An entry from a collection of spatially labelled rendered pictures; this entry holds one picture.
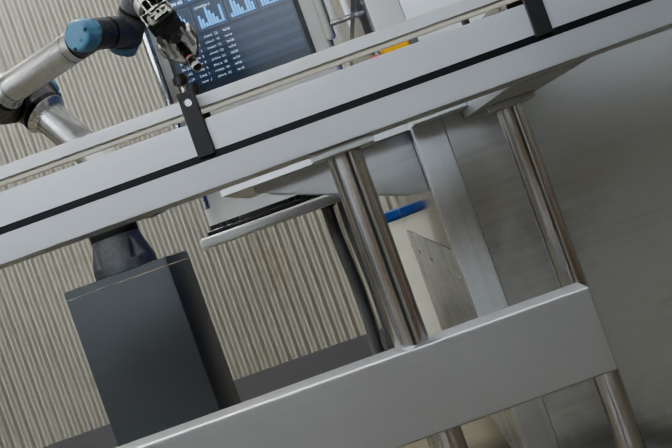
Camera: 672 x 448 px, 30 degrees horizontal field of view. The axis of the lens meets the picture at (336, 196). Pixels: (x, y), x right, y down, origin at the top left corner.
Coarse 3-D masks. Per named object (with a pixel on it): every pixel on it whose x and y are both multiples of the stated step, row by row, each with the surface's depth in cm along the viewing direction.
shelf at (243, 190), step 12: (384, 132) 250; (396, 132) 250; (408, 132) 263; (372, 144) 258; (288, 168) 251; (300, 168) 251; (252, 180) 251; (264, 180) 251; (228, 192) 251; (240, 192) 261; (252, 192) 286
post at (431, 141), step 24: (384, 0) 249; (384, 24) 249; (432, 144) 249; (432, 168) 249; (456, 168) 249; (432, 192) 251; (456, 192) 249; (456, 216) 249; (456, 240) 249; (480, 240) 249; (480, 264) 249; (480, 288) 249; (480, 312) 249; (528, 408) 248; (528, 432) 248; (552, 432) 248
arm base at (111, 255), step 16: (128, 224) 290; (96, 240) 289; (112, 240) 288; (128, 240) 289; (144, 240) 293; (96, 256) 290; (112, 256) 287; (128, 256) 287; (144, 256) 289; (96, 272) 289; (112, 272) 287
